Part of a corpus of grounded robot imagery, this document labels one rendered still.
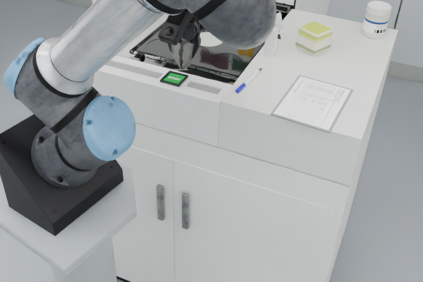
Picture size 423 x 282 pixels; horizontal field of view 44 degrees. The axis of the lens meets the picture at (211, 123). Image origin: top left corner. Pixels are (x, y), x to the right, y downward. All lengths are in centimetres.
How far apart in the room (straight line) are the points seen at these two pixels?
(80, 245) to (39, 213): 11
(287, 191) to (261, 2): 74
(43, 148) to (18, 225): 19
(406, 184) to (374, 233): 39
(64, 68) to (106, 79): 51
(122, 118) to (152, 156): 50
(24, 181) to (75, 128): 21
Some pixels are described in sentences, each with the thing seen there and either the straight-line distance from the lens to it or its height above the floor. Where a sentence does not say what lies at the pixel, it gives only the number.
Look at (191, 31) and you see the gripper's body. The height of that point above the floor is 111.
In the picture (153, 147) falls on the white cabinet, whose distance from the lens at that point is 149.
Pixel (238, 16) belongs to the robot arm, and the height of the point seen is 138.
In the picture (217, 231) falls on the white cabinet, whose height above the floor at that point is 51.
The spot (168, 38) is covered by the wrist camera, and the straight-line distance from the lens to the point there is 123.
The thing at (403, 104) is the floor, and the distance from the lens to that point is 327.
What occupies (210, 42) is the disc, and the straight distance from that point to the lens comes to 170.
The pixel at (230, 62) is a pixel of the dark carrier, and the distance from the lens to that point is 160.
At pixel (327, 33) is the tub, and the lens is 153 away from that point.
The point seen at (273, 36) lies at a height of 103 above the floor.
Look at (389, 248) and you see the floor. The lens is 236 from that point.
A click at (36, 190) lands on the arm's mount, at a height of 91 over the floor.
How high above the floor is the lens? 168
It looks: 36 degrees down
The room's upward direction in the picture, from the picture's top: 2 degrees clockwise
